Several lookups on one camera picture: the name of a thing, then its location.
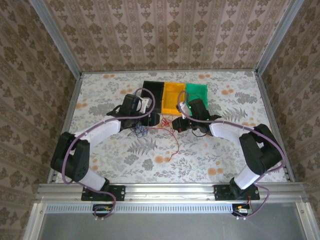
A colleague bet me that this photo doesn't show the slotted grey cable duct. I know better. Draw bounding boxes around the slotted grey cable duct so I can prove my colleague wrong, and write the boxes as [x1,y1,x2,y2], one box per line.
[45,203,235,214]

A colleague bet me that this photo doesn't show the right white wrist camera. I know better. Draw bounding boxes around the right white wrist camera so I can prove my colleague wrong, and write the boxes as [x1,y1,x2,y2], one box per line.
[176,101,191,119]

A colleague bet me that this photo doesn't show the thin blue cable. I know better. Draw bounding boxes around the thin blue cable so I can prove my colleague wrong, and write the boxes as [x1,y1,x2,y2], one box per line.
[134,124,149,139]

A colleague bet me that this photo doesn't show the yellow plastic bin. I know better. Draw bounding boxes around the yellow plastic bin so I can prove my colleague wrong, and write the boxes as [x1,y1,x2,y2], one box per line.
[161,82,188,116]

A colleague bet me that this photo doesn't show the aluminium table edge rail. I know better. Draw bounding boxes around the aluminium table edge rail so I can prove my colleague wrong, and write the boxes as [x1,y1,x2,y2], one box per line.
[81,69,257,74]

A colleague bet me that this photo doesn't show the green plastic bin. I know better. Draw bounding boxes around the green plastic bin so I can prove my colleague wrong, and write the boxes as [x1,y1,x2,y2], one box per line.
[184,83,209,111]

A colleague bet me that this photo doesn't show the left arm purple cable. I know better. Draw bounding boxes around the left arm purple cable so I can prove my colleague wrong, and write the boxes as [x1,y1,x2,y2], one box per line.
[62,87,156,221]

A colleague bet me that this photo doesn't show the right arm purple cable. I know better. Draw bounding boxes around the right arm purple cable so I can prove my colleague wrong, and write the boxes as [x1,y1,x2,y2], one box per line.
[176,90,287,221]

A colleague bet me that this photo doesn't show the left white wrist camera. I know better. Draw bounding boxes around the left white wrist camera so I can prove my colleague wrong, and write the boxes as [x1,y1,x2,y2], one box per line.
[139,97,153,113]

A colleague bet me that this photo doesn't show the thin red cable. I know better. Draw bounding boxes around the thin red cable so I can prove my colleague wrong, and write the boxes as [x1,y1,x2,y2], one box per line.
[146,116,181,162]

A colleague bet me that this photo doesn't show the black plastic bin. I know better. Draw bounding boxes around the black plastic bin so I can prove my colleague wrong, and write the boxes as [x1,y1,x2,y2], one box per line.
[140,80,166,116]

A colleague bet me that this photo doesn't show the wide aluminium base rail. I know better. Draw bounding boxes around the wide aluminium base rail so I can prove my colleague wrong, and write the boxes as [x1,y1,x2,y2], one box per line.
[34,182,308,204]

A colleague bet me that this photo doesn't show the aluminium corner post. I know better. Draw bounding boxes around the aluminium corner post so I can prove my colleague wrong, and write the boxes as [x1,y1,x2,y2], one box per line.
[254,0,301,76]
[27,0,84,77]

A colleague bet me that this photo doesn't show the aluminium side rail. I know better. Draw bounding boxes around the aluminium side rail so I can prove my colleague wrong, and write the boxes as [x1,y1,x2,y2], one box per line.
[46,73,85,184]
[254,72,296,183]

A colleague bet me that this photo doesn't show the aluminium lower frame bar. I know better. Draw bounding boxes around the aluminium lower frame bar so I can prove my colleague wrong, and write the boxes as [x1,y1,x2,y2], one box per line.
[295,201,315,240]
[23,202,47,240]

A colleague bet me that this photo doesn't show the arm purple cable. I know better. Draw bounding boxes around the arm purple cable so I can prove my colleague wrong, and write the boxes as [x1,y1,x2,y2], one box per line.
[62,87,156,221]
[176,90,287,221]

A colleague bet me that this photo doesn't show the black connector with yellow plug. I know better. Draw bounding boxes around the black connector with yellow plug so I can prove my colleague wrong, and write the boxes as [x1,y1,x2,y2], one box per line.
[92,203,114,218]

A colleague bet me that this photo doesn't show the connector box with red wires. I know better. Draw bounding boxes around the connector box with red wires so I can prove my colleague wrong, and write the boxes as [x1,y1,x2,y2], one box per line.
[231,202,253,217]

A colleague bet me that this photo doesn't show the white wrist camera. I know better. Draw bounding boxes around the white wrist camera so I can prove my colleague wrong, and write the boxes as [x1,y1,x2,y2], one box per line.
[139,97,153,113]
[176,101,191,119]

